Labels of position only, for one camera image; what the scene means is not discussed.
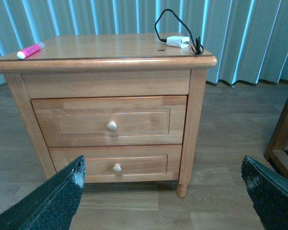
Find wooden nightstand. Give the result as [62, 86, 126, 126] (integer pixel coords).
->
[0, 34, 217, 198]

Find light blue curtain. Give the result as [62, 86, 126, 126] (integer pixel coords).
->
[0, 0, 288, 84]

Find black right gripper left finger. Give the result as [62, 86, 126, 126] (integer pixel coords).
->
[0, 155, 86, 230]

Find white charger adapter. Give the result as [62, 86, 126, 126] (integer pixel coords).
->
[166, 35, 190, 48]

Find wooden drawer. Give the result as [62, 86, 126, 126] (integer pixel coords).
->
[31, 95, 187, 147]
[49, 145, 181, 183]

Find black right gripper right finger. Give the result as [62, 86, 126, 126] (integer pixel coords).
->
[241, 156, 288, 230]

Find pink marker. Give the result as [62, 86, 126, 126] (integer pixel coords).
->
[17, 42, 45, 59]

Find black USB cable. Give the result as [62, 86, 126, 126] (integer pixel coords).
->
[154, 9, 204, 55]

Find dark wooden furniture frame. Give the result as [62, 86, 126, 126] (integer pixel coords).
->
[264, 98, 288, 179]

